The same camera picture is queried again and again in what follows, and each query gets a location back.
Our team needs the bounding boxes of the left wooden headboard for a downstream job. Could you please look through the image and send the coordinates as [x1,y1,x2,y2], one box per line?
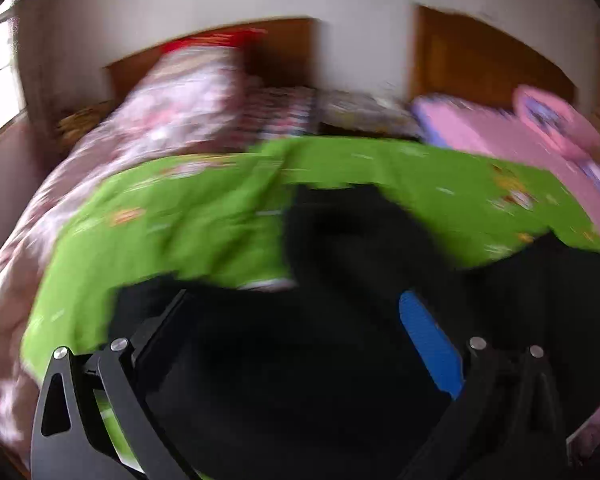
[105,16,320,102]

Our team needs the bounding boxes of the green cartoon blanket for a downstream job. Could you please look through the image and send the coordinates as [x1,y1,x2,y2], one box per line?
[21,136,600,479]

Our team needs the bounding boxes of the right wooden headboard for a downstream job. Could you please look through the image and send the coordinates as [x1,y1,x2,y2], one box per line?
[406,6,578,110]

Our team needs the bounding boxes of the pink cartoon pillow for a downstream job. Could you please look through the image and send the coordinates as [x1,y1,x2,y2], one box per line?
[513,84,600,160]

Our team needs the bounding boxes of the pink floral quilt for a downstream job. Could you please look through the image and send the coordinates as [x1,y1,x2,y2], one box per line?
[0,47,245,457]

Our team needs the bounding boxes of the black pants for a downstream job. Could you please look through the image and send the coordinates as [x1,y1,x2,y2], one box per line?
[108,185,600,479]

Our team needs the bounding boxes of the red plaid bed sheet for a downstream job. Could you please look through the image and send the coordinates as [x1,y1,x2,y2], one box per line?
[230,87,316,144]

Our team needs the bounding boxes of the wooden headboard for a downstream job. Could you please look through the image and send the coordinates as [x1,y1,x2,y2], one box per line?
[105,16,320,102]
[406,6,578,110]

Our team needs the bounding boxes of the pink bed sheet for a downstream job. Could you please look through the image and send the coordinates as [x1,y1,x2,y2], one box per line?
[412,96,600,234]

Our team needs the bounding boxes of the floral nightstand cloth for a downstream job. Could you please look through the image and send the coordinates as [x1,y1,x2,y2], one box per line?
[316,90,424,140]

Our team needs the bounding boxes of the red pillow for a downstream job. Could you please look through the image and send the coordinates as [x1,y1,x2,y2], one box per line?
[160,27,268,54]

